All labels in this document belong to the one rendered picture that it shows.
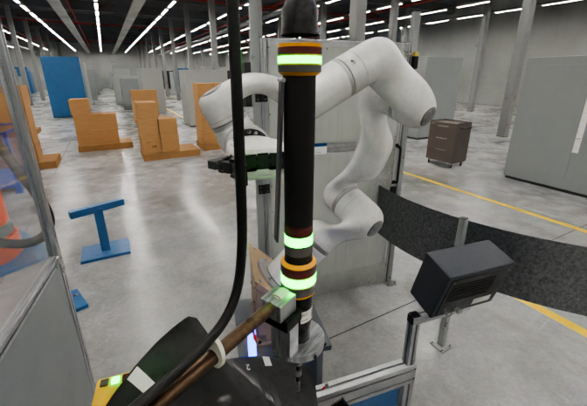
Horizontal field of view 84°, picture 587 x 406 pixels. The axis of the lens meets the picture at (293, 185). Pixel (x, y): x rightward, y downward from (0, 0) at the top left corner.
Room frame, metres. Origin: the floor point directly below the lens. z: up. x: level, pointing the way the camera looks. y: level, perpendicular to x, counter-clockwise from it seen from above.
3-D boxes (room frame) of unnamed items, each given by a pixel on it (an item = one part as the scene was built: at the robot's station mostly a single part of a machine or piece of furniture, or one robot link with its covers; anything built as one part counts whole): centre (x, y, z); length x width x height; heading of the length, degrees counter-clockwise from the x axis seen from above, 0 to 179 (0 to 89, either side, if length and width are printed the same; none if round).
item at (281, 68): (0.35, -0.01, 1.79); 0.04 x 0.04 x 0.01
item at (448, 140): (6.65, -3.18, 0.45); 0.68 x 0.47 x 0.90; 32
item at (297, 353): (0.34, 0.00, 1.49); 0.09 x 0.07 x 0.10; 144
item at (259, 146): (0.54, 0.06, 1.65); 0.11 x 0.10 x 0.07; 19
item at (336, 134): (2.36, -0.31, 1.10); 1.21 x 0.06 x 2.20; 109
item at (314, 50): (0.35, -0.01, 1.80); 0.04 x 0.04 x 0.01
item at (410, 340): (0.86, -0.39, 0.96); 0.03 x 0.03 x 0.20; 19
